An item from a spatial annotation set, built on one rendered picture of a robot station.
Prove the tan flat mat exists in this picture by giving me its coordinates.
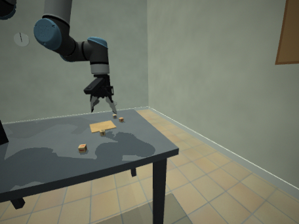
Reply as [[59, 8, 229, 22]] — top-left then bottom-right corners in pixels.
[[90, 121, 116, 133]]

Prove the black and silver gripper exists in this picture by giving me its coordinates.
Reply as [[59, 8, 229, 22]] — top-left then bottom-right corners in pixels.
[[90, 74, 117, 114]]

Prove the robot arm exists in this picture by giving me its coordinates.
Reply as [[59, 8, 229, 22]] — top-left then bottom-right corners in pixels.
[[0, 0, 110, 94]]

